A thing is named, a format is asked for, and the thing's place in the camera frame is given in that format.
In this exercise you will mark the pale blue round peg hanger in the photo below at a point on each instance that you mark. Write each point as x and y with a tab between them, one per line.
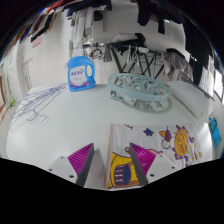
138	87

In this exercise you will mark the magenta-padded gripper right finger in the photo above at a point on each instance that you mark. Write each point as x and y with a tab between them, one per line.
158	165

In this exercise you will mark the grey garment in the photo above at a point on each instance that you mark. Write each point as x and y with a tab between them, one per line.
176	65

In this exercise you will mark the blue detergent bottle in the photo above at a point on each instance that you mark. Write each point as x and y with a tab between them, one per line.
81	75

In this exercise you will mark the white pillow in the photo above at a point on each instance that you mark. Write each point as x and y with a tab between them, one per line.
191	98

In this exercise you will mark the hanging clothes row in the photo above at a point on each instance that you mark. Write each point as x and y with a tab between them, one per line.
196	36

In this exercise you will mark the teal blue bags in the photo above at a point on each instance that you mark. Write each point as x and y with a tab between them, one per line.
215	130

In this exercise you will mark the cartoon print towel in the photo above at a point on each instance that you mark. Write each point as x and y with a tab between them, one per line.
173	143

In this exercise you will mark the black folding drying rack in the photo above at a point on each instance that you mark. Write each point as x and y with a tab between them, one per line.
146	55

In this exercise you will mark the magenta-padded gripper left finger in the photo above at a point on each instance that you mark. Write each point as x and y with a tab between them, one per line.
63	166

